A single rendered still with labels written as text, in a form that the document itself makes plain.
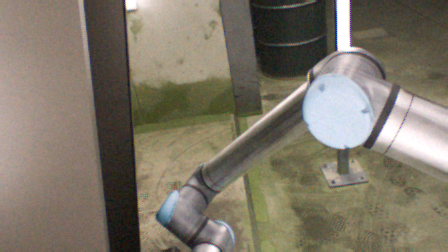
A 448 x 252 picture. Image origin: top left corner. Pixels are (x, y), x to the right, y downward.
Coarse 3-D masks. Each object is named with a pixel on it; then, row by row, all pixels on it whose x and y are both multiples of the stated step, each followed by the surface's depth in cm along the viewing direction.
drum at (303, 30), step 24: (264, 0) 308; (288, 0) 300; (312, 0) 303; (264, 24) 319; (288, 24) 309; (312, 24) 311; (264, 48) 332; (288, 48) 318; (312, 48) 320; (264, 72) 347; (288, 72) 328
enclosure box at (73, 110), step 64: (0, 0) 37; (64, 0) 37; (0, 64) 39; (64, 64) 40; (128, 64) 102; (0, 128) 42; (64, 128) 43; (128, 128) 111; (0, 192) 46; (64, 192) 47; (128, 192) 120
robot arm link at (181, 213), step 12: (180, 192) 111; (192, 192) 110; (168, 204) 105; (180, 204) 106; (192, 204) 108; (204, 204) 111; (156, 216) 107; (168, 216) 105; (180, 216) 105; (192, 216) 106; (204, 216) 108; (168, 228) 106; (180, 228) 105; (192, 228) 105; (180, 240) 107; (192, 240) 105
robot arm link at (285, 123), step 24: (360, 48) 76; (312, 72) 84; (384, 72) 74; (264, 120) 95; (288, 120) 90; (240, 144) 101; (264, 144) 96; (216, 168) 108; (240, 168) 104; (216, 192) 114
